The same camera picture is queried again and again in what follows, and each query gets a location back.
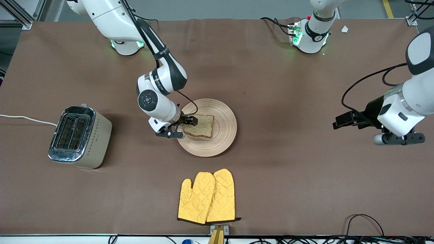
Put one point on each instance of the small white paper scrap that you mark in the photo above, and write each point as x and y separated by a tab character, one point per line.
344	29

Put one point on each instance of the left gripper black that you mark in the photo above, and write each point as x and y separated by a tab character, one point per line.
372	109

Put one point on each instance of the grey metal edge bracket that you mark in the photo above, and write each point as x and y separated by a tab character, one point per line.
226	229

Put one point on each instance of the beige chrome two-slot toaster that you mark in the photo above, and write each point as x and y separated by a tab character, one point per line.
98	142

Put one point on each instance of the aluminium frame profile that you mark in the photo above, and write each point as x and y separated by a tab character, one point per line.
18	17

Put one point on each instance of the brown bread slice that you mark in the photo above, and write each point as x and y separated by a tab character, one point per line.
203	127

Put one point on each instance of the brown table cover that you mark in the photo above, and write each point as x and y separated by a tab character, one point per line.
271	74

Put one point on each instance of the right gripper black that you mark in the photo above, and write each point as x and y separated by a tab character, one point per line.
185	120

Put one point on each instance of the small blue cap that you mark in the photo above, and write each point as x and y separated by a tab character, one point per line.
186	242

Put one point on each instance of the yellow quilted oven mitt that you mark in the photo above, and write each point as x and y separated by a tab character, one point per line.
223	200
195	200

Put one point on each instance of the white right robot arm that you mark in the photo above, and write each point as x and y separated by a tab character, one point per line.
159	105

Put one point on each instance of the round light wooden plate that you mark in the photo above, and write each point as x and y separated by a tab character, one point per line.
222	115

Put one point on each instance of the silver corner post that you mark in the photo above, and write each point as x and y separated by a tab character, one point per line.
412	20

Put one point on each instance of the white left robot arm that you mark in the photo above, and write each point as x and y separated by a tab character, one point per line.
420	88

